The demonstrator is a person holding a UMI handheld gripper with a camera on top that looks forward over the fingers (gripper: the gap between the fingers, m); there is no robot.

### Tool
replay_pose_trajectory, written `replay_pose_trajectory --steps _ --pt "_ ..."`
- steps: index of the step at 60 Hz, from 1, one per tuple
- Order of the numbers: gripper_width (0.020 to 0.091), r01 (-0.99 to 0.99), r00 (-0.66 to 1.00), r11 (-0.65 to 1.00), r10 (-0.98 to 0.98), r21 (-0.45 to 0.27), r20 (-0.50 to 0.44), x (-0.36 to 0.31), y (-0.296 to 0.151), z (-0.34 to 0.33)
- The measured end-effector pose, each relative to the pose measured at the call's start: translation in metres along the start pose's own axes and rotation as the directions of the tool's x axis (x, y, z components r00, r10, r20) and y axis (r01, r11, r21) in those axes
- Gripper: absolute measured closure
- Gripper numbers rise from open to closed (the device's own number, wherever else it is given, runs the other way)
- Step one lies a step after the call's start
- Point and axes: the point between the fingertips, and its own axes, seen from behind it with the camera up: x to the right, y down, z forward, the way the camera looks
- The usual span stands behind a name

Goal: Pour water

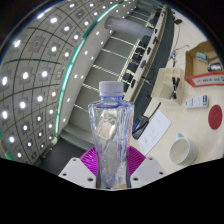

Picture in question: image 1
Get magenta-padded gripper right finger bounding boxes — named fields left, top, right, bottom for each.
left=125, top=146, right=167, bottom=189

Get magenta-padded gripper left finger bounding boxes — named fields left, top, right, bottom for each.
left=58, top=146, right=100, bottom=189

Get clear plastic water bottle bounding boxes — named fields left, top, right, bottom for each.
left=87, top=80, right=135, bottom=190

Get white paper sheet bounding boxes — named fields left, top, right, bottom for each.
left=137, top=109, right=173, bottom=157

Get black desk telephone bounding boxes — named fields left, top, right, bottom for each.
left=131, top=102, right=162, bottom=140

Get white ceramic mug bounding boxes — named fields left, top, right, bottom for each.
left=168, top=132, right=199, bottom=166

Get small open beige box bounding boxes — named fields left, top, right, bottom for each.
left=151, top=67, right=186, bottom=106

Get black tool in beige box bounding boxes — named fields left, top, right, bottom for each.
left=169, top=76, right=181, bottom=101

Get small white rectangular packet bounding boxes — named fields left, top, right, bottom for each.
left=184, top=94, right=210, bottom=110

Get flat round red coaster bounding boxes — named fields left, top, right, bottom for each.
left=207, top=104, right=224, bottom=131

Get ceiling lights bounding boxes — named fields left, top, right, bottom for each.
left=0, top=0, right=134, bottom=163

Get black office chairs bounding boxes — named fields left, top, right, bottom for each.
left=121, top=9, right=162, bottom=98

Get open cardboard box red side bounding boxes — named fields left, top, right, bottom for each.
left=184, top=40, right=224, bottom=89

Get black tool in cardboard box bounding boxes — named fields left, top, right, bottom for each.
left=206, top=62, right=223, bottom=73

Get small teal item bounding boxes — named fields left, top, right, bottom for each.
left=195, top=51, right=210, bottom=63

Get black table microphone base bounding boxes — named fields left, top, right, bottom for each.
left=172, top=17, right=184, bottom=26

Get thin cable on table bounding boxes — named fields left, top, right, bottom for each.
left=167, top=23, right=183, bottom=62

